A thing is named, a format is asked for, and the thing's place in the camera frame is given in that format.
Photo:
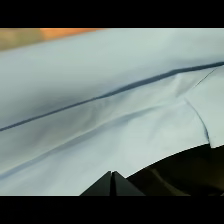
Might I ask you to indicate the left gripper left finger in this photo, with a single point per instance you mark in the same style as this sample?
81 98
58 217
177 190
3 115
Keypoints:
101 187

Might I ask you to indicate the light blue shirt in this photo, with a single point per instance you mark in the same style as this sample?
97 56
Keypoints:
100 106

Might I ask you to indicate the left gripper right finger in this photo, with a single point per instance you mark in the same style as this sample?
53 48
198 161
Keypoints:
125 188

